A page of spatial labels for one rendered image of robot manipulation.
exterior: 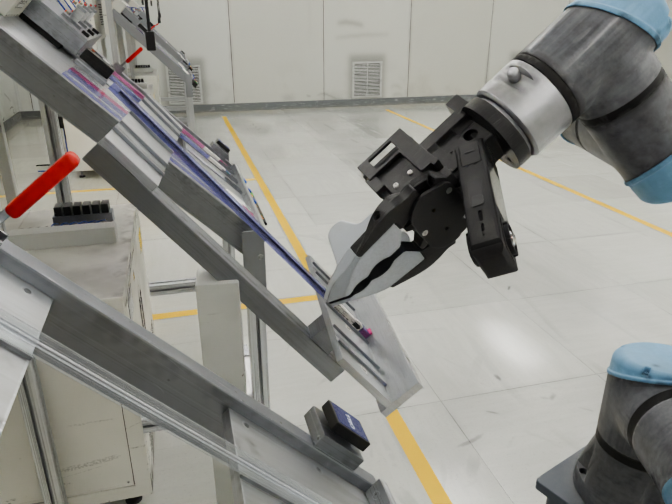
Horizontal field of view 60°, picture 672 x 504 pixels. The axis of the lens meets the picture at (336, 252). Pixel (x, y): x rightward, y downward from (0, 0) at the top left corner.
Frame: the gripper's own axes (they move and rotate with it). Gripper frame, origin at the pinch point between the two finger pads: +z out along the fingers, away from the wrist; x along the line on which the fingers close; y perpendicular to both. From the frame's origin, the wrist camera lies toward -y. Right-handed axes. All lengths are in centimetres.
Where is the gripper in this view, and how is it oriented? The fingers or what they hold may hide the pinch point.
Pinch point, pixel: (342, 297)
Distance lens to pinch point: 51.2
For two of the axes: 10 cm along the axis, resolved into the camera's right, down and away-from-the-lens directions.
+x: -5.1, -4.6, -7.2
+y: -4.4, -5.8, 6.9
